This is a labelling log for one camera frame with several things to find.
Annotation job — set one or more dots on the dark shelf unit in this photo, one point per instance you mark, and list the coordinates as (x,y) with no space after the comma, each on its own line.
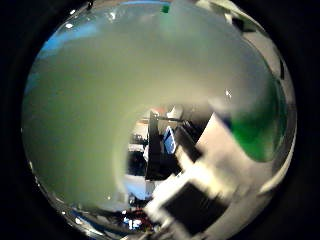
(156,153)

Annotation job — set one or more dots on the blue screen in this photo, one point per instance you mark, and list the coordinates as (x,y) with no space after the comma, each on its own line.
(169,140)

